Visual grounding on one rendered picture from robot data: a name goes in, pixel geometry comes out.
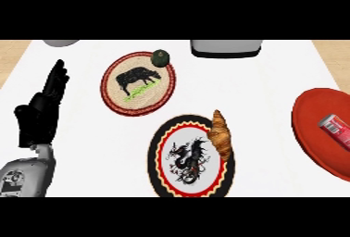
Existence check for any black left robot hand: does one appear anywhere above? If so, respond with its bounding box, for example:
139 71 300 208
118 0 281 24
13 59 71 149

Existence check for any red can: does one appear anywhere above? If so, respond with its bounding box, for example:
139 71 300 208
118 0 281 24
318 113 350 151

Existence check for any grey round bowl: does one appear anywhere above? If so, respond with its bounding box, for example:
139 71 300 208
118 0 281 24
43 40 83 48

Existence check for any grey appliance with black base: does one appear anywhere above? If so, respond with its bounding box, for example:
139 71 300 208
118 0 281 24
189 40 265 59

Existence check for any dark green round vegetable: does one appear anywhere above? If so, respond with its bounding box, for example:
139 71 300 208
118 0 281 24
151 49 171 68

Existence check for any brown croissant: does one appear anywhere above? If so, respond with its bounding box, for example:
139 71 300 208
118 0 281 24
207 108 234 163

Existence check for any beige plate with black boar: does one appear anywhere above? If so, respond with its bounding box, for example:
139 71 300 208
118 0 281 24
101 51 177 118

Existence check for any black plate with dragon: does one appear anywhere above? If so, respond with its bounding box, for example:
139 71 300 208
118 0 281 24
146 114 236 198

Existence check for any red plate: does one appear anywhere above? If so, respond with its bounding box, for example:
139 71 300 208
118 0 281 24
291 87 350 183

